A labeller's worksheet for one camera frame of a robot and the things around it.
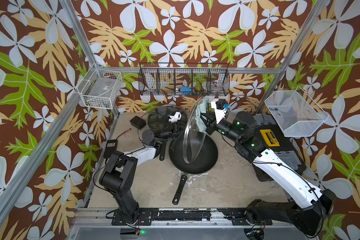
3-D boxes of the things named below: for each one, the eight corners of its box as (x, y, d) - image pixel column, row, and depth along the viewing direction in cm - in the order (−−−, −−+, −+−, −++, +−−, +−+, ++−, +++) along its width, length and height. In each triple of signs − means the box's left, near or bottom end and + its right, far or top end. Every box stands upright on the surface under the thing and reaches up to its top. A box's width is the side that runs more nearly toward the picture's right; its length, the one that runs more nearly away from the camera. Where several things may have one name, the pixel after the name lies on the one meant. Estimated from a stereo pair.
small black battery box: (130, 123, 116) (128, 119, 112) (137, 118, 120) (135, 114, 115) (141, 132, 111) (139, 127, 107) (148, 126, 114) (147, 122, 110)
